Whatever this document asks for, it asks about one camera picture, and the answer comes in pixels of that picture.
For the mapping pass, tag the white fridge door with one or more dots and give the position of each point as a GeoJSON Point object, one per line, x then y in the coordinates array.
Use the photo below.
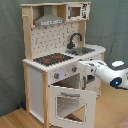
{"type": "Point", "coordinates": [92, 83]}

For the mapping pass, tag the grey backdrop curtain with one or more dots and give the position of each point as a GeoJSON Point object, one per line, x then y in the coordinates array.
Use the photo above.
{"type": "Point", "coordinates": [107, 27]}

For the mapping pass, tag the black toy faucet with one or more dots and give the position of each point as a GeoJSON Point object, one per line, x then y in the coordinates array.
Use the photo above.
{"type": "Point", "coordinates": [72, 42]}

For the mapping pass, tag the left red oven knob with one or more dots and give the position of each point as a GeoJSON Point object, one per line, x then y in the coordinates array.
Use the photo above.
{"type": "Point", "coordinates": [56, 75]}

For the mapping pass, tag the white oven door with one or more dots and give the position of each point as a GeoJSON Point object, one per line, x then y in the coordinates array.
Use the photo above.
{"type": "Point", "coordinates": [64, 101]}

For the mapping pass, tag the wooden toy kitchen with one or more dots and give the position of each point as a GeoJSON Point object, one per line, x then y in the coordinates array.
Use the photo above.
{"type": "Point", "coordinates": [45, 40]}

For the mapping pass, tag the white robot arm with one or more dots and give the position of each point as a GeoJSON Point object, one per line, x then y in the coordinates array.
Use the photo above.
{"type": "Point", "coordinates": [114, 78]}

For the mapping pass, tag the grey range hood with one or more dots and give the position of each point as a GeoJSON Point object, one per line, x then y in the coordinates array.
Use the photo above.
{"type": "Point", "coordinates": [48, 18]}

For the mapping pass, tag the grey toy sink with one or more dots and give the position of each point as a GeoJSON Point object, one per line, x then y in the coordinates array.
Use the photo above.
{"type": "Point", "coordinates": [79, 51]}

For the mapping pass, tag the red oven knob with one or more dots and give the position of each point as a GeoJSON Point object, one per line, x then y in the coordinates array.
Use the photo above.
{"type": "Point", "coordinates": [74, 69]}
{"type": "Point", "coordinates": [56, 75]}

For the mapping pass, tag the white toy microwave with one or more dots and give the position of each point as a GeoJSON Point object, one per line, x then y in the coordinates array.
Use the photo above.
{"type": "Point", "coordinates": [77, 11]}

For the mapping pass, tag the right red oven knob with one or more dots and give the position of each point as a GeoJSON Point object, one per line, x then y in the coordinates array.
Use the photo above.
{"type": "Point", "coordinates": [74, 69]}

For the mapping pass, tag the black stovetop red burners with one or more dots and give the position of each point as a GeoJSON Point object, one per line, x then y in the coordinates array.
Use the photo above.
{"type": "Point", "coordinates": [52, 59]}

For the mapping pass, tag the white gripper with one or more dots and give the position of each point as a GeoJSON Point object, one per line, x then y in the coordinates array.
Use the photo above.
{"type": "Point", "coordinates": [90, 67]}

